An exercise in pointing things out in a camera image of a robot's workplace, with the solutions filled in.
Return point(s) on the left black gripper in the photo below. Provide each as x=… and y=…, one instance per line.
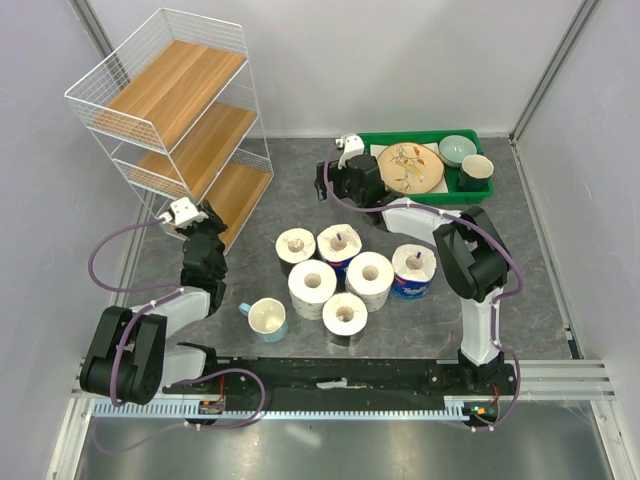
x=213, y=219

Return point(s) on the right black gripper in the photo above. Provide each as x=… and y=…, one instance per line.
x=334, y=174

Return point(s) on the black paper towel roll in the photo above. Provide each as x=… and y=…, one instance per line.
x=295, y=245

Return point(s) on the blue roll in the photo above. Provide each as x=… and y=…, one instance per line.
x=414, y=268
x=337, y=246

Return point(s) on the black roll front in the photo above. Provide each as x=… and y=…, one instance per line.
x=344, y=317

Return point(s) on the white wire wooden shelf rack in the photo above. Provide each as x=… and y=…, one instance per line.
x=172, y=107

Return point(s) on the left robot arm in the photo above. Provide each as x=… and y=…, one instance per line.
x=125, y=360

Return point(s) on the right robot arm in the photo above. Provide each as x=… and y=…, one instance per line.
x=472, y=255

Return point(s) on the bird pattern ceramic plate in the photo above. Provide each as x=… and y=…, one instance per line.
x=412, y=167

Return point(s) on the white floral roll centre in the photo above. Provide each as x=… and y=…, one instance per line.
x=370, y=276

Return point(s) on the white floral roll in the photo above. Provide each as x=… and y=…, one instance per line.
x=311, y=284
x=370, y=276

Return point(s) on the light blue ceramic mug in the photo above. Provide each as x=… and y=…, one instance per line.
x=266, y=318

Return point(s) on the green plastic tray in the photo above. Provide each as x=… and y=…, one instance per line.
x=452, y=196

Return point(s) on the light green ceramic bowl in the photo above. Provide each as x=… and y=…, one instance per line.
x=453, y=149

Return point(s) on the white floral roll left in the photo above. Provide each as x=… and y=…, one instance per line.
x=311, y=284

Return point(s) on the dark green ceramic cup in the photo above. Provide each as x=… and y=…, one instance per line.
x=475, y=173

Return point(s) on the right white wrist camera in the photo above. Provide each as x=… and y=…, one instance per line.
x=349, y=145

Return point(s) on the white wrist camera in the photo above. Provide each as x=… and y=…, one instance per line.
x=182, y=213
x=349, y=145

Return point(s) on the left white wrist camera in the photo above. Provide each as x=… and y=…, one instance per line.
x=182, y=213

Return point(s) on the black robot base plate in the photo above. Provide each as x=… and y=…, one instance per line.
x=325, y=383

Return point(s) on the light blue cable duct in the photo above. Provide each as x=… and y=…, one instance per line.
x=192, y=409

